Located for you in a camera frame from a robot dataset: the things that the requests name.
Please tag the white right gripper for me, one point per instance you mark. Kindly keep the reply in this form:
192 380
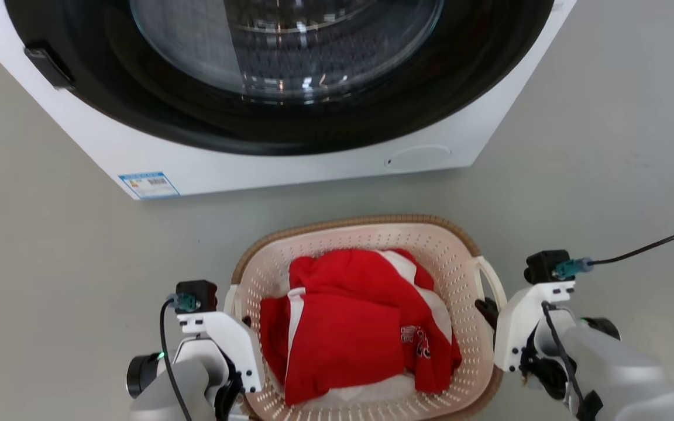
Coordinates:
518 327

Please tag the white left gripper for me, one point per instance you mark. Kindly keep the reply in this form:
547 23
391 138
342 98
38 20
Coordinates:
231 339

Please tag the white front-load washing machine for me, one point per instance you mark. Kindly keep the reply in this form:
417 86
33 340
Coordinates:
313 169

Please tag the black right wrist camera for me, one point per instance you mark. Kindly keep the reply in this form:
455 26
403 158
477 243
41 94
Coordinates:
544 266

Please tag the round white filter cover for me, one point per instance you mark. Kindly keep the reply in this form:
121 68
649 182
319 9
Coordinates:
419 157

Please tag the blue energy label sticker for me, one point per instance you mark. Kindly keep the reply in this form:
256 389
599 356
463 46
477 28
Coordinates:
150 185

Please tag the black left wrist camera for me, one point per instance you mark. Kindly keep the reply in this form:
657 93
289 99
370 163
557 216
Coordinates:
196 295

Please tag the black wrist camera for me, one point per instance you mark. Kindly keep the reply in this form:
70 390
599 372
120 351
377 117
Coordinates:
544 266
196 295

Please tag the red and white garment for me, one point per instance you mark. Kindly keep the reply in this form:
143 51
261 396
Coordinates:
348 339

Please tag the cream perforated laundry basket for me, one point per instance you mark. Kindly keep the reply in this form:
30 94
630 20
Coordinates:
454 263

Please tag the round dark washing machine door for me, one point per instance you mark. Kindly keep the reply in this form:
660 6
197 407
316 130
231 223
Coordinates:
138 117

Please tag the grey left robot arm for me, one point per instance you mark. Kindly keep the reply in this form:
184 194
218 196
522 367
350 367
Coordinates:
167 392

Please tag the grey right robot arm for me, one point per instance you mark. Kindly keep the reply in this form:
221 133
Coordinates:
623 374

